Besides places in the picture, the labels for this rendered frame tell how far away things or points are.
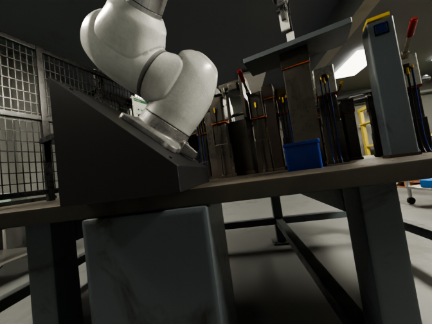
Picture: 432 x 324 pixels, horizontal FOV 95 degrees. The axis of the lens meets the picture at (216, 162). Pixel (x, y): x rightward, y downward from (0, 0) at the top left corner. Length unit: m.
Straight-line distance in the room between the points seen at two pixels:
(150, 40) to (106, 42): 0.11
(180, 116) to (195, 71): 0.12
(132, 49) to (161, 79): 0.10
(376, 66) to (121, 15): 0.76
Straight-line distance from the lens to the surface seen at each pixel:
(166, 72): 0.58
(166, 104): 0.56
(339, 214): 2.17
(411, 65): 1.06
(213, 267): 0.48
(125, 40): 0.61
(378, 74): 0.87
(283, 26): 0.91
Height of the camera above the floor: 0.73
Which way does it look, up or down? 3 degrees up
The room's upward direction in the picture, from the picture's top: 8 degrees counter-clockwise
